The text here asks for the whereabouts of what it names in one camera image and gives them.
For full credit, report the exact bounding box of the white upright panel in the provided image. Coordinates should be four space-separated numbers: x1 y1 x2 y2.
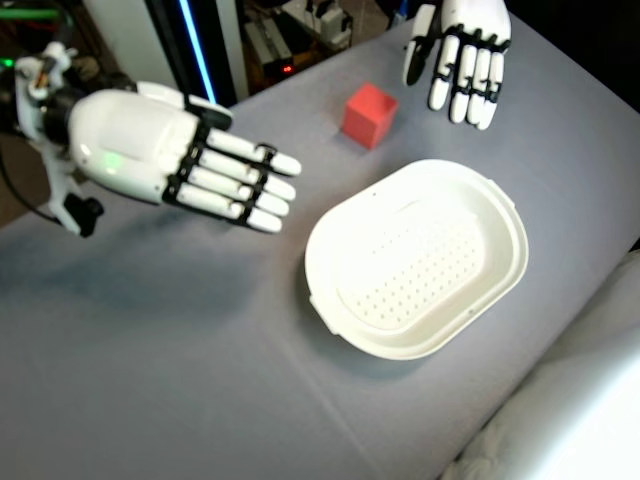
82 0 174 91

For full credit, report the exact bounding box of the white rounded body shell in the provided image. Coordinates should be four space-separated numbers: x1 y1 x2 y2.
439 249 640 480

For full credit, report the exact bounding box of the white perforated oval tray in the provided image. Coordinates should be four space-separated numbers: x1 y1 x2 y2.
303 158 530 362

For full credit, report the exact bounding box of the cluttered equipment shelf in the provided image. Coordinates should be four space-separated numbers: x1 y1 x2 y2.
239 0 391 56

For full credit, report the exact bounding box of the black post with blue strip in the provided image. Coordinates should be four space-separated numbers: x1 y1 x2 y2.
144 0 236 107

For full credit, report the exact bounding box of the grey table cloth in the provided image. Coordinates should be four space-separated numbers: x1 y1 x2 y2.
0 9 640 480

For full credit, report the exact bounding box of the red cube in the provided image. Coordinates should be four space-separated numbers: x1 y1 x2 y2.
341 82 400 150

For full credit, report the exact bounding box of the black device with red light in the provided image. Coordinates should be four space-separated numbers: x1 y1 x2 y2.
259 47 306 84

